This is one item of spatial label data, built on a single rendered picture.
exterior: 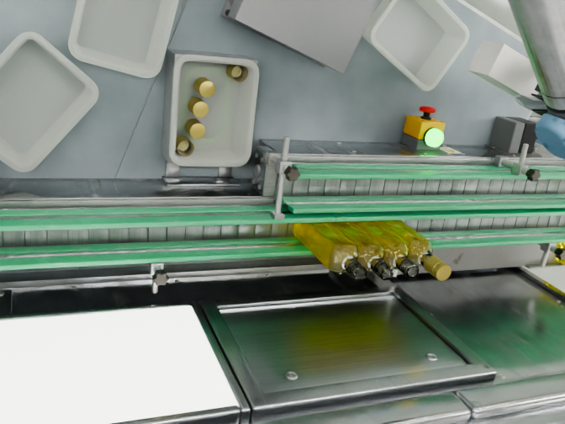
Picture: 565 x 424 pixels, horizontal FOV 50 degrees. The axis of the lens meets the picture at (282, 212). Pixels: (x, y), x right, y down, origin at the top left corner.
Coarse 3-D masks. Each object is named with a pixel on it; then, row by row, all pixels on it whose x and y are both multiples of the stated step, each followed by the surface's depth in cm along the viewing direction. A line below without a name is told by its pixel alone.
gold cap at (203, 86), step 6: (198, 78) 126; (204, 78) 126; (198, 84) 124; (204, 84) 123; (210, 84) 124; (198, 90) 124; (204, 90) 124; (210, 90) 124; (204, 96) 124; (210, 96) 125
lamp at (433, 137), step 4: (432, 128) 145; (428, 132) 145; (432, 132) 144; (436, 132) 144; (440, 132) 144; (424, 136) 145; (428, 136) 144; (432, 136) 144; (436, 136) 144; (440, 136) 144; (424, 140) 146; (428, 140) 144; (432, 140) 144; (436, 140) 144; (440, 140) 144; (428, 144) 145; (432, 144) 144; (436, 144) 145; (440, 144) 145
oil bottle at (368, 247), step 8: (336, 224) 130; (344, 224) 130; (352, 224) 131; (344, 232) 126; (352, 232) 126; (360, 232) 126; (352, 240) 122; (360, 240) 122; (368, 240) 123; (360, 248) 120; (368, 248) 119; (376, 248) 120; (360, 256) 120; (368, 256) 119
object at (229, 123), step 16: (176, 64) 117; (192, 64) 125; (208, 64) 126; (224, 64) 128; (240, 64) 122; (176, 80) 118; (192, 80) 126; (224, 80) 129; (256, 80) 124; (176, 96) 119; (192, 96) 128; (224, 96) 130; (240, 96) 130; (256, 96) 125; (176, 112) 120; (224, 112) 131; (240, 112) 130; (176, 128) 122; (208, 128) 131; (224, 128) 133; (240, 128) 131; (208, 144) 133; (224, 144) 134; (240, 144) 131; (176, 160) 124; (192, 160) 126; (208, 160) 127; (224, 160) 129; (240, 160) 129
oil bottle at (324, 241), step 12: (300, 228) 131; (312, 228) 126; (324, 228) 126; (336, 228) 126; (300, 240) 131; (312, 240) 126; (324, 240) 121; (336, 240) 120; (348, 240) 121; (312, 252) 126; (324, 252) 121; (336, 252) 117; (348, 252) 117; (324, 264) 121; (336, 264) 117
